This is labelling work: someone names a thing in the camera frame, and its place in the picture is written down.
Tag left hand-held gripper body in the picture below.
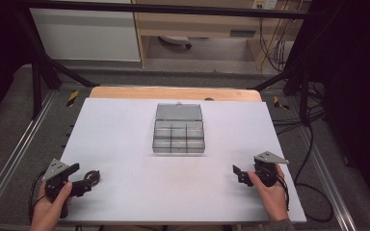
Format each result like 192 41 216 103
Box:
41 158 78 219

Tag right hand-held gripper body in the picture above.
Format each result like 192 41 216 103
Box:
251 150 290 189

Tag dark round ring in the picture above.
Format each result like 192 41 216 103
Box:
83 169 101 187

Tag clear plastic compartment box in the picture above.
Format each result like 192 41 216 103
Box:
151 101 206 155

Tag person's right hand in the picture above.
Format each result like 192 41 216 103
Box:
247 164 291 223

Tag person's left hand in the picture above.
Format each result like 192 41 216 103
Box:
29 180 73 231

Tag wooden table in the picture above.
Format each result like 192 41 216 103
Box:
89 86 263 103

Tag dark curtain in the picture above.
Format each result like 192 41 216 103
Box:
307 0 370 219

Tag white cabinet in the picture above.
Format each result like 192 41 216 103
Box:
29 0 142 63

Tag white object under desk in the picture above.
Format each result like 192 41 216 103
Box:
158 35 193 50

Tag light wooden desk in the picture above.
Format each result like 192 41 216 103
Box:
131 0 312 70

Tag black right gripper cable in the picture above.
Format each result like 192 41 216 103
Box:
269 167 291 212

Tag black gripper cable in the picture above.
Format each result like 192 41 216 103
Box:
27 169 48 223
269 167 291 212

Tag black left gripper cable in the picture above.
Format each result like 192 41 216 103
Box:
27 169 48 223

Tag long black floor cable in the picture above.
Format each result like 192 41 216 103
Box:
293 121 334 223

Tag aluminium floor rail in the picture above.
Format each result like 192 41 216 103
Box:
0 90 57 220
297 126 358 231

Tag black cables on floor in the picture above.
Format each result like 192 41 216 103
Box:
271 81 327 136

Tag bundle of hanging cables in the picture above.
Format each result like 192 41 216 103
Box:
258 13 298 74

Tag white wall socket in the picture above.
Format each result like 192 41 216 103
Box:
251 0 278 11

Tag black metal frame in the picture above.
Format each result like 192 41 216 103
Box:
11 0 335 120

